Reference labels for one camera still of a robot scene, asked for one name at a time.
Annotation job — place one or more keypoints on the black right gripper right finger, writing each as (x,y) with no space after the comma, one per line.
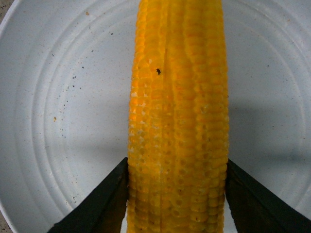
(255,209)

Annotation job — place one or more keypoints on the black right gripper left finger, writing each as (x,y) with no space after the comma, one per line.
(103,210)

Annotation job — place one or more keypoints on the yellow corn cob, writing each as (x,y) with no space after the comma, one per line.
(178,119)

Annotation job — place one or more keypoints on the light blue plastic plate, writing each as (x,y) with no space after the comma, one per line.
(65,70)

